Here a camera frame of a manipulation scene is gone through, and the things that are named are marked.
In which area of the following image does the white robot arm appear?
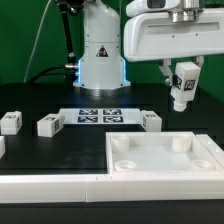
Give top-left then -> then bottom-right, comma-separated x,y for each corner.
74,0 -> 224,95

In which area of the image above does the white marker tag sheet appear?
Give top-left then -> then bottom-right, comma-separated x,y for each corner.
59,108 -> 141,125

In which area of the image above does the white square table top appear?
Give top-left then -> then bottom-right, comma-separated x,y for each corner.
106,132 -> 224,174

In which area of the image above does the white front fence wall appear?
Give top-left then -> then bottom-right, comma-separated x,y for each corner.
0,171 -> 224,203

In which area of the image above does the white left fence piece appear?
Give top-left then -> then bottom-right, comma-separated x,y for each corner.
0,136 -> 5,159

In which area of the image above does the black cable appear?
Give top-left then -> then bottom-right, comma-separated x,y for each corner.
26,64 -> 79,84

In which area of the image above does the white thin cable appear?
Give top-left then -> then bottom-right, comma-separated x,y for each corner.
23,0 -> 54,84

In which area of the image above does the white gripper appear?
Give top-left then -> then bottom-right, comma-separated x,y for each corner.
124,0 -> 224,86

